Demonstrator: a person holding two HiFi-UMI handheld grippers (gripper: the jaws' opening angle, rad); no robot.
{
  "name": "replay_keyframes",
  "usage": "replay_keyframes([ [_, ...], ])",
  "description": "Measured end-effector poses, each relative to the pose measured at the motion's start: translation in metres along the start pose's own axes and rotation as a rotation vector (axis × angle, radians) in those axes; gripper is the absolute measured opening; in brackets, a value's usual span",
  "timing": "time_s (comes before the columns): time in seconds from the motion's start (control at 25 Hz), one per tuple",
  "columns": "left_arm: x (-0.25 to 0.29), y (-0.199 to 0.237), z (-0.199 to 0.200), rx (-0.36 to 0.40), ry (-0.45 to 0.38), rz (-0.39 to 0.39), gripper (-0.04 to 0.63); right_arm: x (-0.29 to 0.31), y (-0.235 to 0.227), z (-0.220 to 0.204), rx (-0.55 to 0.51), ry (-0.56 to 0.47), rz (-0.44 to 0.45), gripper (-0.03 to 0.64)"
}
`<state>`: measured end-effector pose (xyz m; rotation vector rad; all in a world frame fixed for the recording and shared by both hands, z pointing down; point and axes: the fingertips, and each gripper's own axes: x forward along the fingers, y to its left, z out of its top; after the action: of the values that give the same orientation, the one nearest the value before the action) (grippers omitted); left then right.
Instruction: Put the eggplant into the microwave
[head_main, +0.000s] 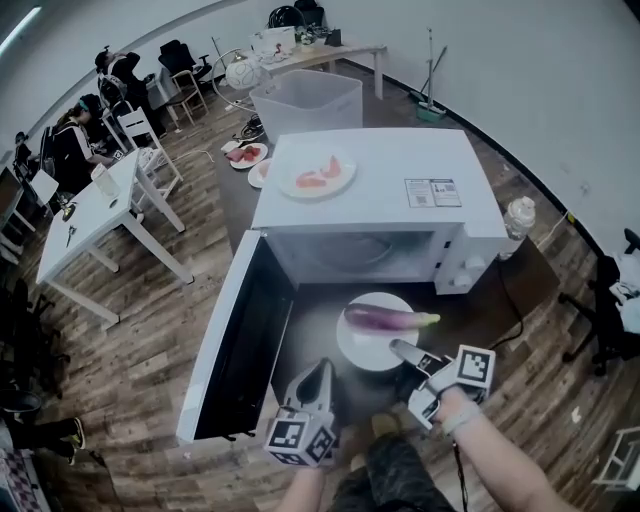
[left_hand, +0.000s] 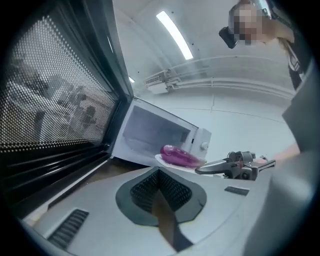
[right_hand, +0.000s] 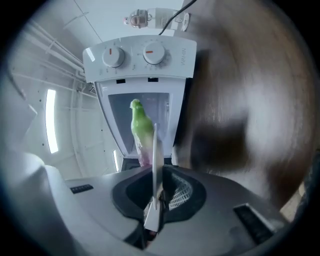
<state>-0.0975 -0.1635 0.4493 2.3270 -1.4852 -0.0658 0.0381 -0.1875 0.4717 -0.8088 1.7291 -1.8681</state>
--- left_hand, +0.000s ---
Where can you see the white plate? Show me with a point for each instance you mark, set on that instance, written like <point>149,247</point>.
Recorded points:
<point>158,159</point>

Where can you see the white microwave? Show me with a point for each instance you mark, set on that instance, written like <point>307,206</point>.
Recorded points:
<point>150,125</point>

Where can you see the person's head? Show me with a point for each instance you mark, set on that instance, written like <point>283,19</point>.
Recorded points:
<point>250,25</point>

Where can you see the white ceiling pipes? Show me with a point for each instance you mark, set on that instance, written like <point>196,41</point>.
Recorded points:
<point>225,81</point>

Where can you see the person's right forearm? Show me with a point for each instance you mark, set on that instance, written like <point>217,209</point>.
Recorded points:
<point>287,152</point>

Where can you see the long ceiling light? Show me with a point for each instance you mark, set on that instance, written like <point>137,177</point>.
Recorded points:
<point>175,35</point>
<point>131,79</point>

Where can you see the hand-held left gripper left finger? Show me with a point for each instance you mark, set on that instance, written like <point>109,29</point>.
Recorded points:
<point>105,205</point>

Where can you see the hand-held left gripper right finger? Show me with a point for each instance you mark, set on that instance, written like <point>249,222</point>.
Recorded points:
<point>215,200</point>

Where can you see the black head-worn camera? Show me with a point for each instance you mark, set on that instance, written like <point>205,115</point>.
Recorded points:
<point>228,37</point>

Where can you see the purple eggplant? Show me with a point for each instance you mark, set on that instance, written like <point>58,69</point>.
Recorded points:
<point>175,155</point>

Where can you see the white wall air unit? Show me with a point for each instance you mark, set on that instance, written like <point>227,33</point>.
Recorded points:
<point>157,87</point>

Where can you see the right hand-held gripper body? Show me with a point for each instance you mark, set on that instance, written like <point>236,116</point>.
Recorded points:
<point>245,167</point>

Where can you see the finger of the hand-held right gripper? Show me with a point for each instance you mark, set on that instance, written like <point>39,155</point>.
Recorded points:
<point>212,168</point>

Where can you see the person's black striped shirt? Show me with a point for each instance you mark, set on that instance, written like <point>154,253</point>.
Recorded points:
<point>296,75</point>

